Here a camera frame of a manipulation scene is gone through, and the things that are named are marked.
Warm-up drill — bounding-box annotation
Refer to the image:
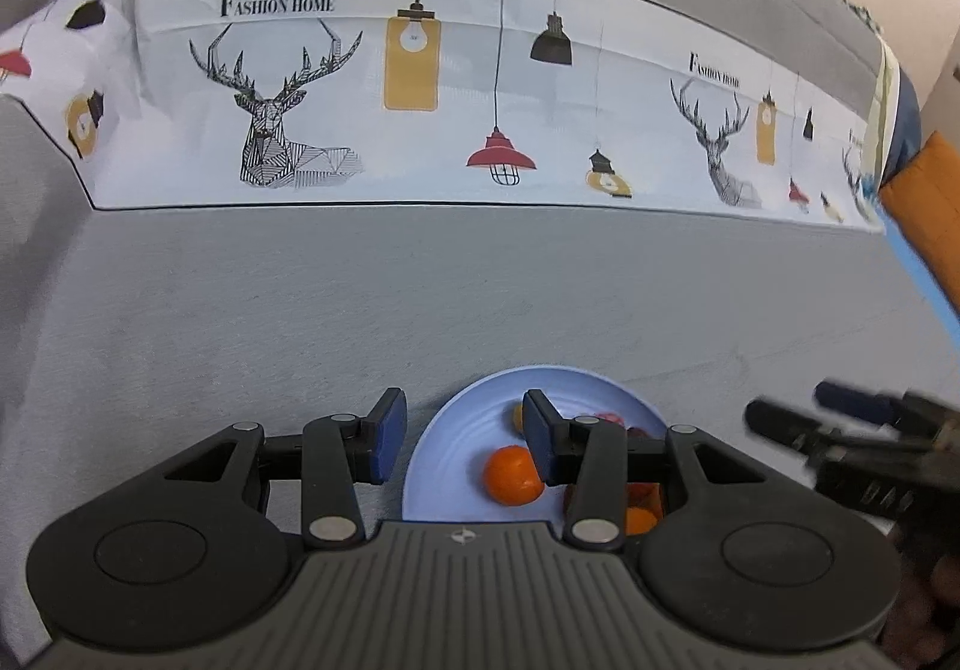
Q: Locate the orange pillow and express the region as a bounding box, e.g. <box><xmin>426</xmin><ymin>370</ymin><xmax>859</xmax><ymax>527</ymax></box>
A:
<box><xmin>877</xmin><ymin>131</ymin><xmax>960</xmax><ymax>322</ymax></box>

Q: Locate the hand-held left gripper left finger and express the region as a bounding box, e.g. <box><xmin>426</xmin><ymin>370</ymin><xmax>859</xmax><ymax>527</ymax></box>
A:
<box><xmin>161</xmin><ymin>387</ymin><xmax>410</xmax><ymax>551</ymax></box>

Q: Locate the white deer-print cloth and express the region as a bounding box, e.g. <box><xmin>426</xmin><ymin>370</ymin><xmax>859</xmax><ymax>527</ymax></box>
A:
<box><xmin>0</xmin><ymin>0</ymin><xmax>890</xmax><ymax>236</ymax></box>

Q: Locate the person's right hand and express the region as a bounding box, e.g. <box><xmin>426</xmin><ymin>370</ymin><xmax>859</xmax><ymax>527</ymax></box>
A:
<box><xmin>881</xmin><ymin>527</ymin><xmax>960</xmax><ymax>670</ymax></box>

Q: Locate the grey bed cover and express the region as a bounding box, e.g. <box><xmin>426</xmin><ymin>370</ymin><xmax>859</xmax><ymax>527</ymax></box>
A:
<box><xmin>0</xmin><ymin>0</ymin><xmax>960</xmax><ymax>670</ymax></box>

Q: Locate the dark blue cushion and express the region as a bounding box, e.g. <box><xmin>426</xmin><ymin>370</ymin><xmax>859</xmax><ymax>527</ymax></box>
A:
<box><xmin>866</xmin><ymin>35</ymin><xmax>922</xmax><ymax>191</ymax></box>

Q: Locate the light blue plate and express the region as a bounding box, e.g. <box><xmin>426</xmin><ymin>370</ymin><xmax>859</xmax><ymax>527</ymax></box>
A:
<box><xmin>403</xmin><ymin>364</ymin><xmax>668</xmax><ymax>540</ymax></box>

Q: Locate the light blue cloth strip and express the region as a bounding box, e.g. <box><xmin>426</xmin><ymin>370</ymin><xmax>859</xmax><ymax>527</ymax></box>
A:
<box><xmin>862</xmin><ymin>178</ymin><xmax>960</xmax><ymax>326</ymax></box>

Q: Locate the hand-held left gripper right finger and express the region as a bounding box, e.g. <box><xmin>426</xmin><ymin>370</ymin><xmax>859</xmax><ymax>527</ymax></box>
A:
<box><xmin>523</xmin><ymin>388</ymin><xmax>758</xmax><ymax>555</ymax></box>

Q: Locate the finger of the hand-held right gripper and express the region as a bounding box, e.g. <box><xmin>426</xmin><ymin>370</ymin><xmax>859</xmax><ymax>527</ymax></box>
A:
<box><xmin>746</xmin><ymin>398</ymin><xmax>826</xmax><ymax>453</ymax></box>
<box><xmin>816</xmin><ymin>381</ymin><xmax>901</xmax><ymax>420</ymax></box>

